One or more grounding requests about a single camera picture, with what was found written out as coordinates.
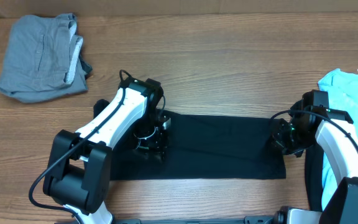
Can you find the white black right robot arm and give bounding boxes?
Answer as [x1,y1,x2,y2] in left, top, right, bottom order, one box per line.
[269,90,358,223]

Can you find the folded grey shorts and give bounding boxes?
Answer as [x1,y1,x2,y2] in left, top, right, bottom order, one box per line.
[0,13,93,103]

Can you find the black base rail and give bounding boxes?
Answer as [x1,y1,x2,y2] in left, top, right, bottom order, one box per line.
[111,215,273,224]

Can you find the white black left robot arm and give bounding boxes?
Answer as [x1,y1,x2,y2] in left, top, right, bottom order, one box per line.
[43,77,170,223]

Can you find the light blue t-shirt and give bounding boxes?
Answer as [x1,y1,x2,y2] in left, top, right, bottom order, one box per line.
[317,68,358,218]

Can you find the black t-shirt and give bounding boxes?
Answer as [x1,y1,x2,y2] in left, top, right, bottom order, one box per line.
[110,111,286,180]

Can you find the dark garment under pile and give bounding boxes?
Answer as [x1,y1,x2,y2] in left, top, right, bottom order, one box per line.
[305,144,324,212]

